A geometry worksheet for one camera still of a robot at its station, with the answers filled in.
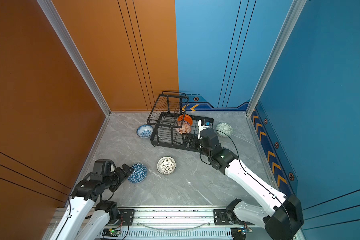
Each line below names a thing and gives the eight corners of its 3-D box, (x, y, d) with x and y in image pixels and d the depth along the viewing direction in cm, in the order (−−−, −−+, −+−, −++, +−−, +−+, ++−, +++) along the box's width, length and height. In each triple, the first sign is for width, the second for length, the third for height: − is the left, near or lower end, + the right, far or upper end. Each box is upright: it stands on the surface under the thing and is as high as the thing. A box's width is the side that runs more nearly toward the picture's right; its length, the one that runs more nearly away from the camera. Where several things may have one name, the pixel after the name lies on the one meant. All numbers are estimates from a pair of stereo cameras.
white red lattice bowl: (157, 174, 89) (155, 171, 85) (159, 159, 95) (157, 156, 92) (175, 174, 89) (175, 171, 85) (176, 159, 95) (176, 156, 92)
